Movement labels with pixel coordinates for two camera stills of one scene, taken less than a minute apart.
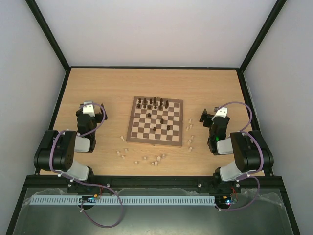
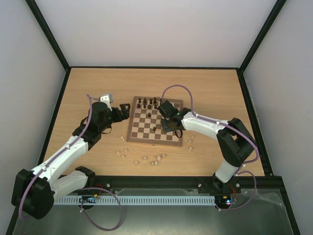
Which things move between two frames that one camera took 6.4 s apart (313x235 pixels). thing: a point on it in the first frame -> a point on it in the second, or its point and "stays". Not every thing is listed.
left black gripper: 100,115 -> 126,114
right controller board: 223,199 stays
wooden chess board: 156,121 stays
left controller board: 89,199 stays
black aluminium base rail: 152,182 stays
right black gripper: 206,118 -> 167,125
